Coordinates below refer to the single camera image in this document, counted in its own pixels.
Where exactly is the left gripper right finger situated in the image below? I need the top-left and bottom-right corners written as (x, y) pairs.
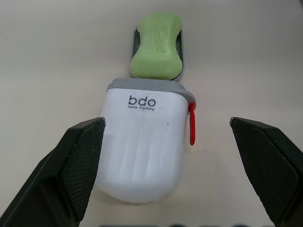
top-left (230, 116), bottom-right (303, 227)

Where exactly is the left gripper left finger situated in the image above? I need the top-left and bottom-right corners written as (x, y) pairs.
top-left (0, 117), bottom-right (107, 227)

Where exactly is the white soap case grey rim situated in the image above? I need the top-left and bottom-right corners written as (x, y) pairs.
top-left (106, 25), bottom-right (197, 204)

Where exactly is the green soap bar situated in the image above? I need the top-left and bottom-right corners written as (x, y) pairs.
top-left (129, 11), bottom-right (184, 80)

